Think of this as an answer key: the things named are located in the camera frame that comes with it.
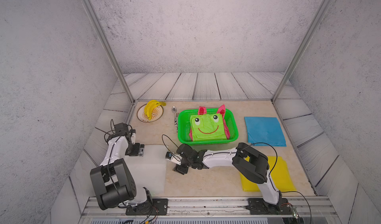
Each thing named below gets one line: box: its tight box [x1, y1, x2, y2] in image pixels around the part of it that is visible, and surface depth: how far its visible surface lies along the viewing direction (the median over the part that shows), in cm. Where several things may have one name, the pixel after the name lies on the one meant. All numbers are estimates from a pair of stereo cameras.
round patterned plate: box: [136, 104, 165, 123], surface depth 113 cm
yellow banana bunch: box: [143, 99, 167, 121], surface depth 114 cm
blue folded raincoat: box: [244, 116, 287, 147], surface depth 101 cm
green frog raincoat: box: [190, 112, 228, 142], surface depth 101 cm
